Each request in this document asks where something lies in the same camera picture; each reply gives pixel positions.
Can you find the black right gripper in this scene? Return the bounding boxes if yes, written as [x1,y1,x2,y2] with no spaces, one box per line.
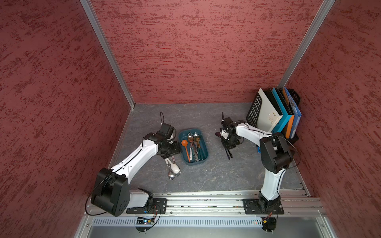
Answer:
[221,133,240,150]

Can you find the purple iridescent spoon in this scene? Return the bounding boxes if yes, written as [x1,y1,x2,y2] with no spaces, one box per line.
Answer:
[215,132,227,149]

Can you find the orange plastic spoon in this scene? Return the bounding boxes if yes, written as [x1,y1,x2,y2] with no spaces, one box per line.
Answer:
[181,140,191,163]

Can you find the white handled steel spoon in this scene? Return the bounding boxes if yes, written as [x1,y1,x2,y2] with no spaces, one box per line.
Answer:
[165,159,175,180]

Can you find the white handle steel spoon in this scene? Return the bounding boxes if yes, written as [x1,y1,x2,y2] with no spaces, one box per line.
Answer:
[188,132,196,162]

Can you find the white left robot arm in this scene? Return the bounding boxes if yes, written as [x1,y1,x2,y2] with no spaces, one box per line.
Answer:
[89,133,182,217]

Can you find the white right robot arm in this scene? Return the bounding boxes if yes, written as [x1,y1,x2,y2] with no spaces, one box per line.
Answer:
[216,118,293,213]

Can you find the teal plastic storage box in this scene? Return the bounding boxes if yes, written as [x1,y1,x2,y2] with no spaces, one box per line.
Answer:
[179,129,208,166]

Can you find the black mesh file rack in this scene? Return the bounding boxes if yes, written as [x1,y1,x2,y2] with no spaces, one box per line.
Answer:
[246,88,302,144]

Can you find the white folder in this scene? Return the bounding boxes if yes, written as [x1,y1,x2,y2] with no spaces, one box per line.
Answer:
[257,88,280,132]

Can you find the orange folder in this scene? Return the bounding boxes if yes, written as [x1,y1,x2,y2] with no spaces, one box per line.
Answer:
[282,88,295,139]

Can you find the teal folder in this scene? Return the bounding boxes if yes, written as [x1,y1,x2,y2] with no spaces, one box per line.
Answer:
[272,88,294,138]

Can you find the black folder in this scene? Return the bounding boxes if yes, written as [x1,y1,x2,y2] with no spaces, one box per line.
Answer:
[264,88,284,116]

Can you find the blue folder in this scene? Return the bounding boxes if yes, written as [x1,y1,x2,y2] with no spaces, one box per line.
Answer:
[283,87,302,139]

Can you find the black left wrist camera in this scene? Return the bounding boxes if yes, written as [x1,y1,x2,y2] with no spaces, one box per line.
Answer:
[157,123,176,141]

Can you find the pink handled spoon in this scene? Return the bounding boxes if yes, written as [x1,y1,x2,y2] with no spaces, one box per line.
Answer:
[171,156,181,177]

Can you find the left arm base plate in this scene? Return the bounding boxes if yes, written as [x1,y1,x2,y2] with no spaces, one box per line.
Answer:
[126,198,167,215]

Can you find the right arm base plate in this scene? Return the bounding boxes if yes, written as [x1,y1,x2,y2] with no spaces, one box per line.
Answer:
[243,198,284,215]

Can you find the aluminium rail frame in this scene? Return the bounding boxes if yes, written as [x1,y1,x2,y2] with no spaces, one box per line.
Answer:
[75,188,336,238]

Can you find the aluminium corner post right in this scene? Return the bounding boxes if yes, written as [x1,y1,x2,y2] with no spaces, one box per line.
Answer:
[277,0,335,89]

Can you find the aluminium corner post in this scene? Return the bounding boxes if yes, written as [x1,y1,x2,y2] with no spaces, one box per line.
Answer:
[80,0,136,110]
[277,0,335,89]

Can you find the aluminium corner post left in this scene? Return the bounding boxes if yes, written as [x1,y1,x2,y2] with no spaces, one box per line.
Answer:
[80,0,136,110]

